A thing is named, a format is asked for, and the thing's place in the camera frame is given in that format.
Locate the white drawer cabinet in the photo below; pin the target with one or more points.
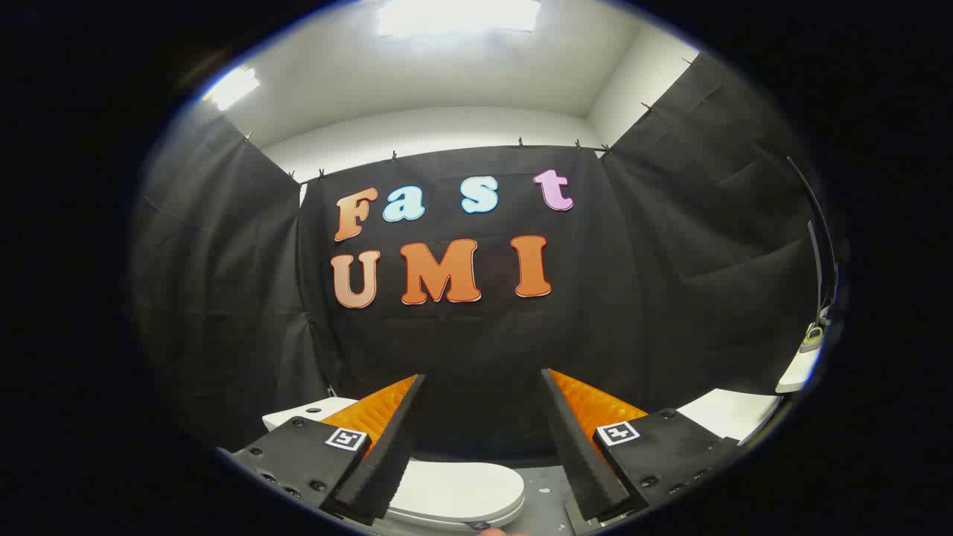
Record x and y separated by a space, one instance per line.
733 411

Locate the white toilet tank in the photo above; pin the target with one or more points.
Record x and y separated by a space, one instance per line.
301 415

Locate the white shelf with small items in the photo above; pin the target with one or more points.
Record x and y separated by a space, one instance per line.
800 368

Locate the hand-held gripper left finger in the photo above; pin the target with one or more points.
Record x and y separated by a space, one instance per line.
387 454

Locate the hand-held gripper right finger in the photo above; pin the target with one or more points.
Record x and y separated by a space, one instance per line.
581 454

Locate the rectangular ceiling light panel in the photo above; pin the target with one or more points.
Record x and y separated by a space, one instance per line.
458 15
232 87

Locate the white toilet lid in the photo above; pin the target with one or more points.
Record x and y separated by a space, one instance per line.
454 484

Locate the black backdrop cloth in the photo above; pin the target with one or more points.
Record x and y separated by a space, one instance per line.
476 342

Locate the white toilet seat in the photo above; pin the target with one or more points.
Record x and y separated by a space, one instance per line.
480 522

